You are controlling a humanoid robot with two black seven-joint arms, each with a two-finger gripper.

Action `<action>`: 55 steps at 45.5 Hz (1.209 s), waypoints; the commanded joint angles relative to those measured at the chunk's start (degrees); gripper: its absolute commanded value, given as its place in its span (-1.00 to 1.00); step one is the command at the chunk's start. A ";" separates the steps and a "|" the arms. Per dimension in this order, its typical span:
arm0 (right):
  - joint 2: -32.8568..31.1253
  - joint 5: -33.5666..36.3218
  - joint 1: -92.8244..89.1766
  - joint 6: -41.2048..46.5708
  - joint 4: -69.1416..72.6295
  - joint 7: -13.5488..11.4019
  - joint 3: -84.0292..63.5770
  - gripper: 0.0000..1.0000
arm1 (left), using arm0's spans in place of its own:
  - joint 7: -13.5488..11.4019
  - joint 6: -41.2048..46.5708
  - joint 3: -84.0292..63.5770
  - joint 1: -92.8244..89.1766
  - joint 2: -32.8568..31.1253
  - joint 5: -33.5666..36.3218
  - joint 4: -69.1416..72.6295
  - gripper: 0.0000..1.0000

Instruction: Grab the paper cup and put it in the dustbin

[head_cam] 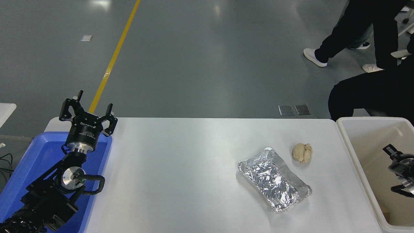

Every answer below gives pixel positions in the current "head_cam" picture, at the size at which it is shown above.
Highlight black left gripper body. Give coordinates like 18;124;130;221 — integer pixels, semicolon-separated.
66;114;104;148

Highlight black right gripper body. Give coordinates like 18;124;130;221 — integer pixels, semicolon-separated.
389;155;414;183

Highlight large pale bin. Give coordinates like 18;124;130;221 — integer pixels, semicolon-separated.
336;116;414;233

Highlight blue plastic tray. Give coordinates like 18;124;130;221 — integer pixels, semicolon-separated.
0;131;113;233

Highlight person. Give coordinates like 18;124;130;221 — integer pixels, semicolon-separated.
328;32;414;126
347;23;374;50
303;0;409;73

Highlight white side table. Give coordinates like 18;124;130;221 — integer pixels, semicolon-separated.
0;103;17;128

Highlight crumpled tan paper ball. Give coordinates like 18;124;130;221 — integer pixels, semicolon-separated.
292;143;313;164

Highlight white chair foot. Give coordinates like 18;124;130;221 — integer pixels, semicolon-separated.
391;49;413;59

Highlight crumpled foil tray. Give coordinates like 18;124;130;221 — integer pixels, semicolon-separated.
238;147;313;213

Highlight black cables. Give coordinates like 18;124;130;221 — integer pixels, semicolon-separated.
0;153;14;182

